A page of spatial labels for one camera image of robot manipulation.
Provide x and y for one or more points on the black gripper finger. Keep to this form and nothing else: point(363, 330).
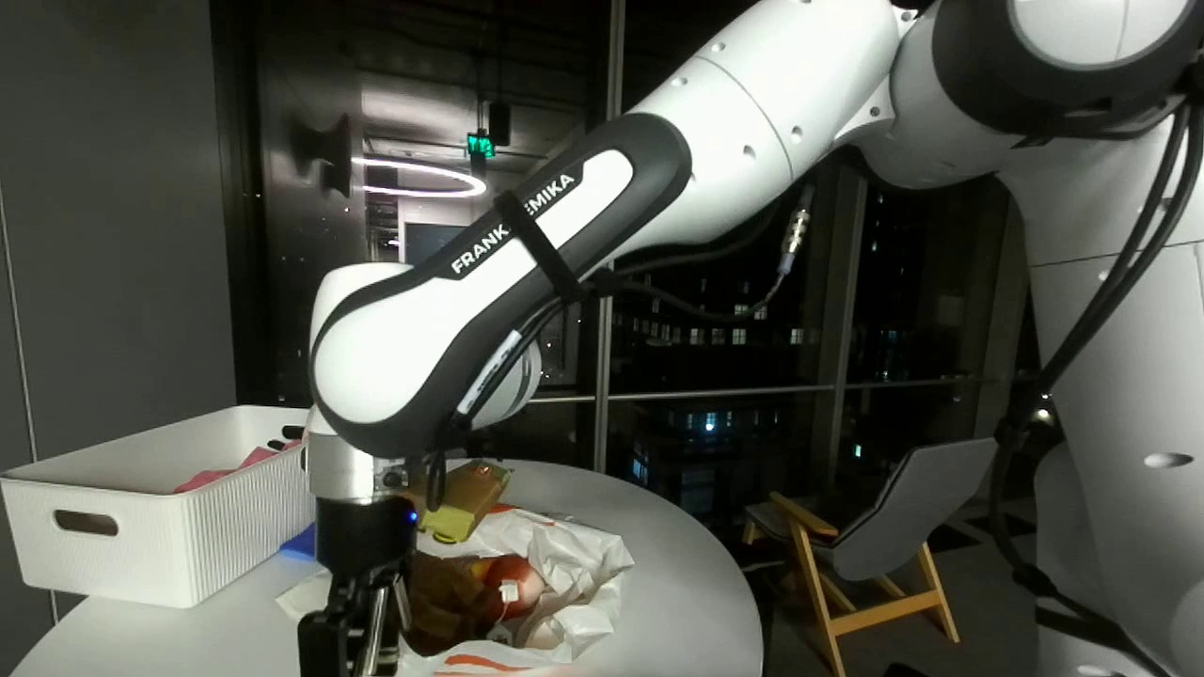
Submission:
point(326, 633)
point(381, 633)

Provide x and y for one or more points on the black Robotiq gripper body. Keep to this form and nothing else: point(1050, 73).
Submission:
point(363, 538)

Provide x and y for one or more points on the brown moose toy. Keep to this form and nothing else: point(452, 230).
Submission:
point(445, 596)

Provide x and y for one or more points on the red-orange round fruit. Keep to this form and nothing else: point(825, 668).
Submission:
point(516, 589)

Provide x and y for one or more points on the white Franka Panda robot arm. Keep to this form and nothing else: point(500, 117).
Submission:
point(756, 113)

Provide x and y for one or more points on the blue flat item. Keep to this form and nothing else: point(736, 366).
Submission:
point(299, 542)

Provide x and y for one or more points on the red item in bin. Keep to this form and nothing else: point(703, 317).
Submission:
point(219, 477)

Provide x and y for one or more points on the white plastic storage bin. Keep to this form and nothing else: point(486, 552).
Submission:
point(151, 538)

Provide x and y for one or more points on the white plastic bag orange print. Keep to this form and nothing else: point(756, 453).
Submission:
point(576, 566)

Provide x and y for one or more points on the green exit sign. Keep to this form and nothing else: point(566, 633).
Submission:
point(484, 146)

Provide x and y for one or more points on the wooden folding chair grey seat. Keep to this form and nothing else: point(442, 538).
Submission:
point(915, 500)

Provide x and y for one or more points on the yellow wrist camera box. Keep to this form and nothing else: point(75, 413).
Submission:
point(461, 504)

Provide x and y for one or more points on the grey horizontal window rail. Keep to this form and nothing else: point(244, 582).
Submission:
point(756, 389)

